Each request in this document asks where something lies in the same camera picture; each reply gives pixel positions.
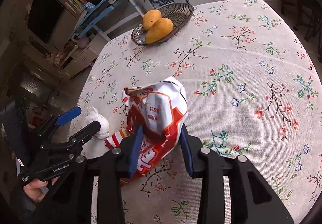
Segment white tissue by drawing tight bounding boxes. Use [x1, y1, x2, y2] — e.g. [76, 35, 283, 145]
[84, 106, 110, 141]

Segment red white snack bag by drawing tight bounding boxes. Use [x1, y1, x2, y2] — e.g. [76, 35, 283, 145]
[105, 76, 188, 179]

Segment person's left hand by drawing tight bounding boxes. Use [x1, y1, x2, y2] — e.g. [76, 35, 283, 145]
[23, 179, 49, 204]

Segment cream TV cabinet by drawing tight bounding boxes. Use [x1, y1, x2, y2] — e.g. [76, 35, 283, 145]
[55, 35, 106, 79]

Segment pink kettlebell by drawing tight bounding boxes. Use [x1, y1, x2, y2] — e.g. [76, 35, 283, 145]
[73, 36, 90, 48]

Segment floral tablecloth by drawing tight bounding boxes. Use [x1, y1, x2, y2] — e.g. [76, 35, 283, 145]
[69, 0, 321, 223]

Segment blue adjustable study desk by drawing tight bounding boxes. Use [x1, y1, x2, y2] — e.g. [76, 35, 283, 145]
[68, 0, 145, 41]

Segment row of books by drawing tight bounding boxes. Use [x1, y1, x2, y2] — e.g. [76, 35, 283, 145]
[64, 0, 87, 15]

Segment yellow mango right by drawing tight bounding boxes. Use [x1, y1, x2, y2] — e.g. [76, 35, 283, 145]
[145, 18, 173, 44]

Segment yellow mango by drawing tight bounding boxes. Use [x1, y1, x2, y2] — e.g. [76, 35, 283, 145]
[145, 18, 173, 44]
[142, 10, 162, 31]

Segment yellow mango left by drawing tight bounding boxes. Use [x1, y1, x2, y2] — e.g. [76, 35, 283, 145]
[142, 10, 162, 31]

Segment woven wicker basket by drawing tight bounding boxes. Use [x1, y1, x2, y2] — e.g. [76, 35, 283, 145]
[131, 2, 194, 47]

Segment black wall television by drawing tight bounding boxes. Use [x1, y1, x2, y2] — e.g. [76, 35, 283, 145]
[27, 0, 65, 44]

